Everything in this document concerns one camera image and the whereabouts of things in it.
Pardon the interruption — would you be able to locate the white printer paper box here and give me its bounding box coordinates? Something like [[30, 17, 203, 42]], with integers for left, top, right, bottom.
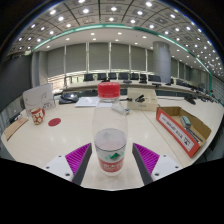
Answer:
[[22, 83, 57, 116]]

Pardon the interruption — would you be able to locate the long curved conference desk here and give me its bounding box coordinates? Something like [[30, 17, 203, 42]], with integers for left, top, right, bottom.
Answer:
[[61, 79, 221, 104]]

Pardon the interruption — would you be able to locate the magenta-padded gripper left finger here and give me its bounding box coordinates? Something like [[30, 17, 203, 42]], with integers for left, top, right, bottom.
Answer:
[[42, 142, 93, 186]]

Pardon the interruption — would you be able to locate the open red-sided cardboard box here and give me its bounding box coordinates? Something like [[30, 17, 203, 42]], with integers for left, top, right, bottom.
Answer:
[[155, 105, 213, 159]]

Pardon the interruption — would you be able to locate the red and white mug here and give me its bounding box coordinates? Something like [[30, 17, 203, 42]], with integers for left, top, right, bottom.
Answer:
[[30, 107, 46, 126]]

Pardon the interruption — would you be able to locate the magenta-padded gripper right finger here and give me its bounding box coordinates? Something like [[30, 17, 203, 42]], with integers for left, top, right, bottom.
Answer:
[[132, 142, 183, 186]]

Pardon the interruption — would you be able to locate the row of black office chairs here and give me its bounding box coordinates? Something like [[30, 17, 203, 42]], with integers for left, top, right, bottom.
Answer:
[[83, 72, 161, 84]]

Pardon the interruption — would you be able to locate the small open white box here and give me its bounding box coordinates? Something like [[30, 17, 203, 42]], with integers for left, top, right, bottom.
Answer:
[[127, 87, 159, 112]]

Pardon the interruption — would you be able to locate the flat round red coaster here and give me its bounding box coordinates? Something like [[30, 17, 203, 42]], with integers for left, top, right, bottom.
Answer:
[[47, 117, 62, 128]]

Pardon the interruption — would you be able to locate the clear red-capped water bottle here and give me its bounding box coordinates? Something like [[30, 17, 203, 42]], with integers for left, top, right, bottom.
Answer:
[[91, 81, 129, 177]]

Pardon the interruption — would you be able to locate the black desk phone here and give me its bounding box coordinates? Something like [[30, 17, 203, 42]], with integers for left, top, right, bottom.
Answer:
[[58, 92, 80, 105]]

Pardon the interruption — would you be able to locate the group of ceiling lights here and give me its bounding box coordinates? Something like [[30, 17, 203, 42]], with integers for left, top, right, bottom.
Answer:
[[16, 0, 224, 73]]

